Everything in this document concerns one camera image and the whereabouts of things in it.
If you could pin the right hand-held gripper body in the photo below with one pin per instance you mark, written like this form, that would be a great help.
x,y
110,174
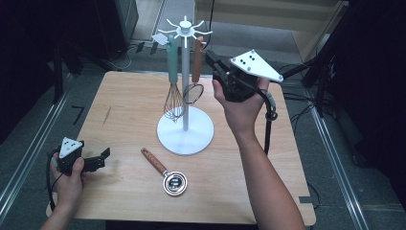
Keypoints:
x,y
252,65

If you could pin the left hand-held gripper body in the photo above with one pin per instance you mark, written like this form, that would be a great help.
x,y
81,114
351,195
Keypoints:
x,y
71,147

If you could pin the white utensil hook rack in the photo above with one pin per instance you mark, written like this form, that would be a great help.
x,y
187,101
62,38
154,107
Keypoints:
x,y
185,140

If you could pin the person's left hand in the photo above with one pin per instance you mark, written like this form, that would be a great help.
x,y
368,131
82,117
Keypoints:
x,y
68,188

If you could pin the person's right hand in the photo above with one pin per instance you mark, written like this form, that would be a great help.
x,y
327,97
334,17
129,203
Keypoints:
x,y
242,116

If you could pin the white paper tag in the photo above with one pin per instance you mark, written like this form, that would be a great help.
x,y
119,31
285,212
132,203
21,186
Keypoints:
x,y
159,39

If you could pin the black metal stand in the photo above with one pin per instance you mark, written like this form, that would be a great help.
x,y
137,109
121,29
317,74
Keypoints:
x,y
322,64
58,73

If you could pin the black cabinet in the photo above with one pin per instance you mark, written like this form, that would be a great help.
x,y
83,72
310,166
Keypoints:
x,y
111,25

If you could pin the black tape piece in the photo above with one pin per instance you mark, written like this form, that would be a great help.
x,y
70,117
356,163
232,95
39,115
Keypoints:
x,y
306,199

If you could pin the metal floor rail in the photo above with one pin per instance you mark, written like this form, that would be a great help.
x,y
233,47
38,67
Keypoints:
x,y
32,150
332,153

